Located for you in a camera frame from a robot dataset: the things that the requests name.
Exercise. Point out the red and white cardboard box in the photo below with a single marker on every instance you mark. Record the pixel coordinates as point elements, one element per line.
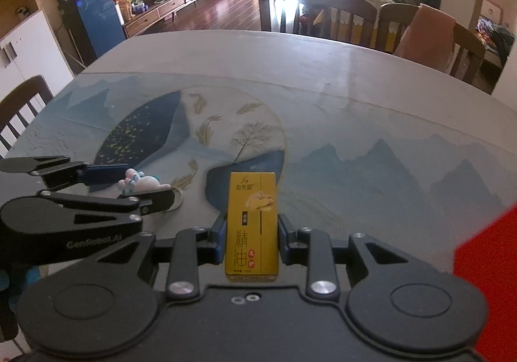
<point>488,261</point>

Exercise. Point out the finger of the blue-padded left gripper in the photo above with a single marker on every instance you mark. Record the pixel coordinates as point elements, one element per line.
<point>101,174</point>
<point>151,202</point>

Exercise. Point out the dark chair at left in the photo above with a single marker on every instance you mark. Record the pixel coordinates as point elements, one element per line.
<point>33,94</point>

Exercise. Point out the dark wooden chair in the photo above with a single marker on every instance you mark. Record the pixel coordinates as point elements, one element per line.
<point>347,21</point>

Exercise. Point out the blue water dispenser cabinet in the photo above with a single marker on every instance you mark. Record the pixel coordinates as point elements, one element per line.
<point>94,27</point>

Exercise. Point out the pink towel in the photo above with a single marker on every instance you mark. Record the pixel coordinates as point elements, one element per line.
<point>429,39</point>

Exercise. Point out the wooden chair with pink towel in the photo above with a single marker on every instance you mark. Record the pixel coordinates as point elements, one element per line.
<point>468,51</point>

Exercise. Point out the small white rabbit toy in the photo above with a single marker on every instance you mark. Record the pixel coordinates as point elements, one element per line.
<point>135,182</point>

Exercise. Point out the painted landscape table mat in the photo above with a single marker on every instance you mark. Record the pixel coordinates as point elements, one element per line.
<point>341,165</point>

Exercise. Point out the yellow essential oil box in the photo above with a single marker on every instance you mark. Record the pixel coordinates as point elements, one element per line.
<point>251,253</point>

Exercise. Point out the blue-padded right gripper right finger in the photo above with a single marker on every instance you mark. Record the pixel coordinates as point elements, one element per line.
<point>311,248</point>

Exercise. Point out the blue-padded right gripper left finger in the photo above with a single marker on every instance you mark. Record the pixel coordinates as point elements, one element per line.
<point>193,248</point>

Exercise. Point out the white cupboard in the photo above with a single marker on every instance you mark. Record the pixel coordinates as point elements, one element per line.
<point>31,49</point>

